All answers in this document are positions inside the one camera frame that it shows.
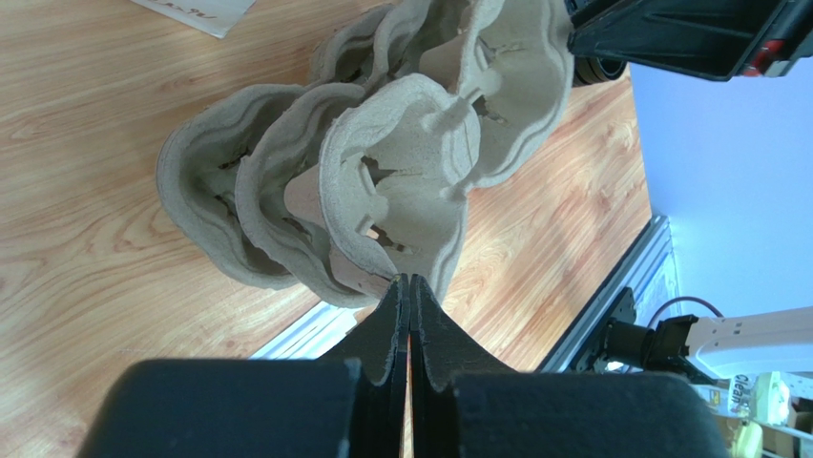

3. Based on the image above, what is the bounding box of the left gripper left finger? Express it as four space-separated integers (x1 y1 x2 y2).
314 274 410 457

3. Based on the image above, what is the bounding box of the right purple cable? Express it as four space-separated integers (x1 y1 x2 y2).
647 296 725 328

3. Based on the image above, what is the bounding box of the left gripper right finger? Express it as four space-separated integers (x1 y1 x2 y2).
409 274 515 457

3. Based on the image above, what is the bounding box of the cardboard cup carrier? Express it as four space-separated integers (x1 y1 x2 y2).
318 1 574 297
156 5 390 301
236 1 430 308

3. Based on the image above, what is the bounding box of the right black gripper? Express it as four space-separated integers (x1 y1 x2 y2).
568 0 812 81

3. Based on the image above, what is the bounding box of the black plastic cup lid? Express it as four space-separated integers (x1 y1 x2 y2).
573 56 627 88

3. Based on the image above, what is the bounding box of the white paper takeout bag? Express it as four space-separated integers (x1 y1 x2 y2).
132 0 256 39

